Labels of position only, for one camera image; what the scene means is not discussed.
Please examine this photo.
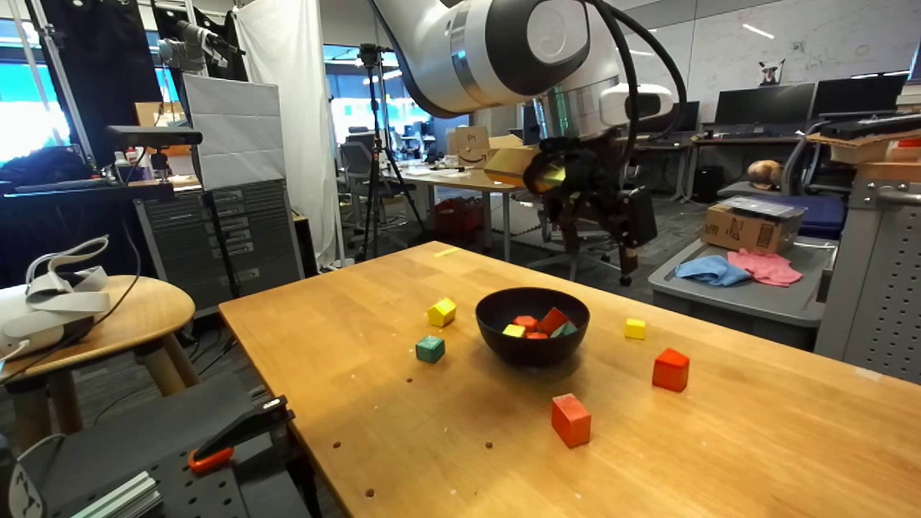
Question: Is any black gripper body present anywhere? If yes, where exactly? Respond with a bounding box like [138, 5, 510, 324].
[535, 130, 626, 229]

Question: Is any black bowl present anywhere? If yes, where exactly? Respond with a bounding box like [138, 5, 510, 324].
[475, 284, 592, 367]

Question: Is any brown cardboard box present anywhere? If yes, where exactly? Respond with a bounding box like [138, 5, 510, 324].
[484, 133, 540, 182]
[702, 194, 809, 255]

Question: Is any blue cloth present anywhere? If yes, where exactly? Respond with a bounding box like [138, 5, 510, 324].
[672, 249, 753, 291]

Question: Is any black computer monitor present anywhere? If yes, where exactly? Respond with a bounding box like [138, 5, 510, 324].
[671, 97, 702, 137]
[812, 71, 908, 124]
[712, 84, 818, 133]

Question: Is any grey flat pad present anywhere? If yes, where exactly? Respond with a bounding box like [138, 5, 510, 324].
[717, 192, 809, 223]

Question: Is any brown rounded object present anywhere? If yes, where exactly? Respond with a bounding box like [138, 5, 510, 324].
[744, 156, 786, 189]

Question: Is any small grey side table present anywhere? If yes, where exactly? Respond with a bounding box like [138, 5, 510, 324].
[648, 236, 841, 353]

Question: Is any red bin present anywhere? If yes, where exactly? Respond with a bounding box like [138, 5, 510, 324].
[429, 194, 488, 242]

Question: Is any pink cloth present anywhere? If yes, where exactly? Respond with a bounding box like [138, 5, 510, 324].
[724, 243, 806, 291]

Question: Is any wooden office desk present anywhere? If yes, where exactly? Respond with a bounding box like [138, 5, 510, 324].
[397, 163, 540, 265]

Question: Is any grey office chair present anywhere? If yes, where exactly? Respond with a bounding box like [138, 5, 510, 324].
[780, 121, 830, 197]

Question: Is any blue storage bin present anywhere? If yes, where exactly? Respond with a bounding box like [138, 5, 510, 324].
[770, 187, 852, 242]

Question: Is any white foam board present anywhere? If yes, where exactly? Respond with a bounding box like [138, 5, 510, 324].
[181, 74, 284, 192]

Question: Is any dark grey filing cabinet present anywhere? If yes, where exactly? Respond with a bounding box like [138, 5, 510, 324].
[133, 174, 308, 311]

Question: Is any black shelf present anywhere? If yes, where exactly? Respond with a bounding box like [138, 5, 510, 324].
[104, 124, 206, 148]

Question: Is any small cardboard box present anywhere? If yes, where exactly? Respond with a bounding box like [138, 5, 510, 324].
[133, 97, 189, 130]

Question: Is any round wooden side table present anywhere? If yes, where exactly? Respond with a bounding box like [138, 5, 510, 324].
[0, 274, 199, 458]

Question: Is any black fabric panel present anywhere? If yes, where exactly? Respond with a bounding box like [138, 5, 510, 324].
[39, 0, 147, 170]

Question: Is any dark perforated mounting plate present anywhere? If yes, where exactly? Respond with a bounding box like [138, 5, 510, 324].
[0, 367, 324, 518]

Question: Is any white VR headset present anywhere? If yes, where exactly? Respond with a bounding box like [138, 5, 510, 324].
[0, 233, 112, 364]

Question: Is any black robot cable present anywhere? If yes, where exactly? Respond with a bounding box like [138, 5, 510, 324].
[584, 0, 691, 166]

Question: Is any orange handled clamp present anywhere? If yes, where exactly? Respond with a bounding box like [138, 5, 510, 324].
[184, 394, 297, 479]

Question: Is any aluminium extrusion rail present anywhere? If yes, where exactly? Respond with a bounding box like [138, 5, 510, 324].
[69, 469, 163, 518]

